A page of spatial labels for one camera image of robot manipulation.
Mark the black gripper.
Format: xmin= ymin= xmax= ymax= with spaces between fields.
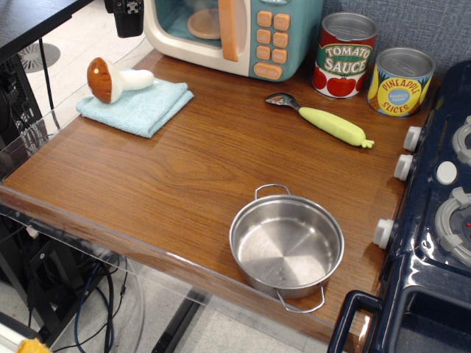
xmin=105 ymin=0 xmax=144 ymax=38

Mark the spoon with yellow-green handle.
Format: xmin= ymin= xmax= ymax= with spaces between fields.
xmin=265 ymin=93 xmax=375 ymax=149

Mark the plush brown mushroom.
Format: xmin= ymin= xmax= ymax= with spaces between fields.
xmin=87 ymin=57 xmax=155 ymax=104

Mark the light blue folded cloth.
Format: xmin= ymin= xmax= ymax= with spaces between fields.
xmin=77 ymin=78 xmax=194 ymax=138

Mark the black desk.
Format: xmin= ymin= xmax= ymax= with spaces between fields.
xmin=1 ymin=0 xmax=91 ymax=63

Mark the teal toy microwave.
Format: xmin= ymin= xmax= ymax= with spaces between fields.
xmin=144 ymin=0 xmax=324 ymax=82

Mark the clear acrylic table guard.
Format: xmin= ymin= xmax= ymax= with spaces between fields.
xmin=0 ymin=36 xmax=210 ymax=306

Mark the tomato sauce can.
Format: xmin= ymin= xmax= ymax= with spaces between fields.
xmin=312 ymin=12 xmax=378 ymax=99

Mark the stainless steel pot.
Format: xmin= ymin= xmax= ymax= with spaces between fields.
xmin=229 ymin=186 xmax=345 ymax=314

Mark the pineapple slices can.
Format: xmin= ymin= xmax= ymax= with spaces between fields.
xmin=367 ymin=47 xmax=436 ymax=118

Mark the white stove knob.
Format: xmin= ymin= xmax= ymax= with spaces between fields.
xmin=394 ymin=154 xmax=414 ymax=182
xmin=403 ymin=126 xmax=422 ymax=152
xmin=373 ymin=219 xmax=394 ymax=249

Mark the black table leg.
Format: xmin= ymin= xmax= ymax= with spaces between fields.
xmin=151 ymin=299 xmax=201 ymax=353

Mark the yellow sponge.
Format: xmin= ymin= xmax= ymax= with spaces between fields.
xmin=16 ymin=338 xmax=51 ymax=353

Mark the dark blue toy stove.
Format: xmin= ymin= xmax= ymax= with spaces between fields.
xmin=328 ymin=61 xmax=470 ymax=352

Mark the black cable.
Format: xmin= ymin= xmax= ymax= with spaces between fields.
xmin=53 ymin=257 xmax=129 ymax=353

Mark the blue cable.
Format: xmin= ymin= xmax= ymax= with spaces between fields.
xmin=74 ymin=261 xmax=115 ymax=353

